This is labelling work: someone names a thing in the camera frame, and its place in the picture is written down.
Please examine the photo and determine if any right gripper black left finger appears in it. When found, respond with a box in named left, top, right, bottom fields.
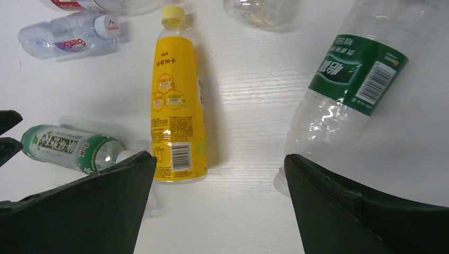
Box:
left=1, top=151, right=157, bottom=253

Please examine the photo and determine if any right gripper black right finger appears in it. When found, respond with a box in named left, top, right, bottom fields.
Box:
left=284, top=154, right=448, bottom=253

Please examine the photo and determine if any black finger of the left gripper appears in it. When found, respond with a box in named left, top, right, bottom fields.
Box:
left=0, top=110, right=23, bottom=135
left=0, top=138, right=23, bottom=166

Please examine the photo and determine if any green tea label bottle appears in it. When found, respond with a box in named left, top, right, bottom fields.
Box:
left=21, top=124, right=136, bottom=175

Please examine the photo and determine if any clear Ganten water bottle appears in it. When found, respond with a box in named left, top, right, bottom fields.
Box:
left=17, top=11, right=121, bottom=60

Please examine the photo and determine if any yellow label drink bottle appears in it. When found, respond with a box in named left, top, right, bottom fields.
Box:
left=151, top=5, right=208, bottom=183

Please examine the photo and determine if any clear bottle dark green label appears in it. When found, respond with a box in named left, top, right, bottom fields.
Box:
left=283, top=1, right=448, bottom=206

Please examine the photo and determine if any red label bottle blue picture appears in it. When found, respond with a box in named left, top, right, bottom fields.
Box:
left=40, top=0, right=166, bottom=16

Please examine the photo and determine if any crushed clear bottle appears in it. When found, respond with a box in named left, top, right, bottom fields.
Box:
left=222, top=0, right=302, bottom=30

